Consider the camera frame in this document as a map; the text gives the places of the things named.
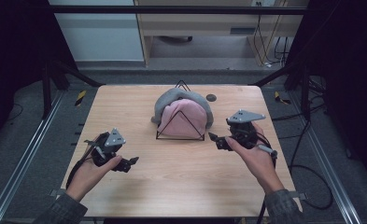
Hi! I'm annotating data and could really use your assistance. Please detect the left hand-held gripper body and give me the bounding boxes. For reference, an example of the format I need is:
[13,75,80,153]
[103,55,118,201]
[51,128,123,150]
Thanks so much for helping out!
[84,127,127,167]

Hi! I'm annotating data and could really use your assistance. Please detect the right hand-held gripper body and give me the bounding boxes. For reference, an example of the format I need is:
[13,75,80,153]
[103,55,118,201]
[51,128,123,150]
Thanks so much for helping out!
[227,108,267,149]

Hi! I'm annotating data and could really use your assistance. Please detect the black wire triangular rack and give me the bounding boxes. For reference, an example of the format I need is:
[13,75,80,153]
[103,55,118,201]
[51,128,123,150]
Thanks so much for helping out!
[155,79,205,142]

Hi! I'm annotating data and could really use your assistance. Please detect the pink knitted beanie hat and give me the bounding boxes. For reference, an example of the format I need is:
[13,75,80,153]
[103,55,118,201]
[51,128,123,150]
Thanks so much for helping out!
[157,98,208,139]

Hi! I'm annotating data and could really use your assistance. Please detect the grey knitted beanie hat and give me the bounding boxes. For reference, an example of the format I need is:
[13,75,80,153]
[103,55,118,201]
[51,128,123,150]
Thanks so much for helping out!
[150,87,215,130]

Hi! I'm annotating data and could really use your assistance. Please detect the person's left hand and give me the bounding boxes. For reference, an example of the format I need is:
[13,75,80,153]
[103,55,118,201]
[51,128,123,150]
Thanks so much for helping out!
[66,150,123,202]

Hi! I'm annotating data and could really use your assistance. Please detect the person's right hand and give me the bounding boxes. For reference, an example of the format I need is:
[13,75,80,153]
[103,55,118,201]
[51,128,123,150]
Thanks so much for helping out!
[225,122,285,195]

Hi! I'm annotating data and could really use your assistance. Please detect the yellow black striped tape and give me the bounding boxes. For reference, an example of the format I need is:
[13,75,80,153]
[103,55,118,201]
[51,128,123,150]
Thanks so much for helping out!
[274,91,292,105]
[74,90,88,107]

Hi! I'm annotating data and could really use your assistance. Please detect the black metal stand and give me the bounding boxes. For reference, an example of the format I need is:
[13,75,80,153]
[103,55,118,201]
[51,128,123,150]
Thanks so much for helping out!
[41,60,106,120]
[252,60,313,120]

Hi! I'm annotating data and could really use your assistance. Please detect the dark flat object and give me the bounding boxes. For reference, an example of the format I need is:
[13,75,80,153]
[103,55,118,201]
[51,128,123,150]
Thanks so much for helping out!
[157,35,193,44]

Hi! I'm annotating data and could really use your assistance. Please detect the light wooden background desk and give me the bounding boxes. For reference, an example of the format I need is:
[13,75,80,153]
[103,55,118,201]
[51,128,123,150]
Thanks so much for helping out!
[134,0,310,67]

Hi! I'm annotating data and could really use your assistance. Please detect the white cabinet panel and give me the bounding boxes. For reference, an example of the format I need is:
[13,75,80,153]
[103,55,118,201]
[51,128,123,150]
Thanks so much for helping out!
[49,0,145,63]

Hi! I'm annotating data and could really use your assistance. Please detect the black curtain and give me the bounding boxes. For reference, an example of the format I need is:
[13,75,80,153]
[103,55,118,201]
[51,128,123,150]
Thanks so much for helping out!
[0,0,79,150]
[285,0,367,188]

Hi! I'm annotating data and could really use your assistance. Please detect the right hand-held gripper black cable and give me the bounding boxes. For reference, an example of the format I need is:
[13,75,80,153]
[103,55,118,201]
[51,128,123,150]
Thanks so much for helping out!
[255,132,279,224]

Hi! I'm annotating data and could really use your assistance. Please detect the hand-held gripper black cable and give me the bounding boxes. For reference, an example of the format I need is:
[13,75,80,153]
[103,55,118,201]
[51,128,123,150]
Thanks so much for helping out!
[65,132,109,190]
[255,132,279,224]

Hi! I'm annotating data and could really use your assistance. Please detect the left hand-held gripper black cable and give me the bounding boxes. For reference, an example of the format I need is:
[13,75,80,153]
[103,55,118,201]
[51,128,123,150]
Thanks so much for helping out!
[65,132,109,190]

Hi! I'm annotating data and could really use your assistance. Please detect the grey metal table bracket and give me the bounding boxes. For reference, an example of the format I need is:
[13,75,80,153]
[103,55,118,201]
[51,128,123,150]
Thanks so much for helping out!
[49,188,67,198]
[288,190,309,201]

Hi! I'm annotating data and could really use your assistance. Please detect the aluminium floor rail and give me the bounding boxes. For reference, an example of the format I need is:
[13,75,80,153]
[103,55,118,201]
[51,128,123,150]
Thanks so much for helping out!
[0,90,65,224]
[288,90,364,224]

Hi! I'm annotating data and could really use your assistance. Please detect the hanging black cables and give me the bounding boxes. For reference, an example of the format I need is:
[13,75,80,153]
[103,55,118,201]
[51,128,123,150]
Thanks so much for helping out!
[254,1,290,68]

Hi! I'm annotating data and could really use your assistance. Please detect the hanging yellow cable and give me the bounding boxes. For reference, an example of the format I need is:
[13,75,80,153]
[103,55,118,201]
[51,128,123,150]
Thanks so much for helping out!
[258,13,282,67]

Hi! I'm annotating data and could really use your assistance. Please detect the long black floor cable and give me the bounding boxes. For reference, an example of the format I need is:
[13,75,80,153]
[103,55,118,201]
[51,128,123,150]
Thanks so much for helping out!
[271,102,334,211]

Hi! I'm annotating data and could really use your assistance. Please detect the black horizontal frame bar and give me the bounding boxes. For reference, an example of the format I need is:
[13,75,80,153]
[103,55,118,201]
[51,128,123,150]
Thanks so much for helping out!
[49,5,310,16]

